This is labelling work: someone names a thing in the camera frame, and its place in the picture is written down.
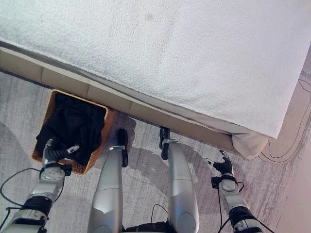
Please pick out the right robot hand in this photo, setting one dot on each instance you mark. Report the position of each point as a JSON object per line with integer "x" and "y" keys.
{"x": 224, "y": 165}

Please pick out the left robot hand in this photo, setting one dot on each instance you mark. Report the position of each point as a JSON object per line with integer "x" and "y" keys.
{"x": 56, "y": 153}

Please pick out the black clothes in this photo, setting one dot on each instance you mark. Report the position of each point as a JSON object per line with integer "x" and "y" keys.
{"x": 73, "y": 128}

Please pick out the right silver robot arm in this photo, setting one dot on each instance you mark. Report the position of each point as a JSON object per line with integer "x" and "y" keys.
{"x": 239, "y": 204}

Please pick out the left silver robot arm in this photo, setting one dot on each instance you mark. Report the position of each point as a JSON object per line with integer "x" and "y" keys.
{"x": 36, "y": 196}

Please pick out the orange woven basket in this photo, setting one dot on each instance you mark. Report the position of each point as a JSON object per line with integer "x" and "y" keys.
{"x": 73, "y": 131}

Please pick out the left silver robot leg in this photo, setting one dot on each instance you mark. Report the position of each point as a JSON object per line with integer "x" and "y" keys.
{"x": 107, "y": 191}

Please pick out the right dark robot foot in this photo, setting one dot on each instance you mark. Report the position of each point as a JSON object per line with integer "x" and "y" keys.
{"x": 164, "y": 143}

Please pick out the dark robot foot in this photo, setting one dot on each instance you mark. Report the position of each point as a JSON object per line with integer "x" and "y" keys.
{"x": 164, "y": 143}
{"x": 123, "y": 145}

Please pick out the left dark robot foot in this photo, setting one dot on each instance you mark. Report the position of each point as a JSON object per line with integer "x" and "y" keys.
{"x": 123, "y": 145}

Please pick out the grey patterned rug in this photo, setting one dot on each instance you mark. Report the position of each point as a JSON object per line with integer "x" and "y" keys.
{"x": 145, "y": 174}

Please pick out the black robot torso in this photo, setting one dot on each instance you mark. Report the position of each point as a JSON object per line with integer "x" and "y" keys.
{"x": 145, "y": 228}

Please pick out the white bed cover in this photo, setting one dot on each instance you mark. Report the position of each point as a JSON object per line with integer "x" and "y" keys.
{"x": 170, "y": 55}

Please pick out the beige bed frame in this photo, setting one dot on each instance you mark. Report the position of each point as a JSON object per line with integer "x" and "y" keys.
{"x": 109, "y": 97}

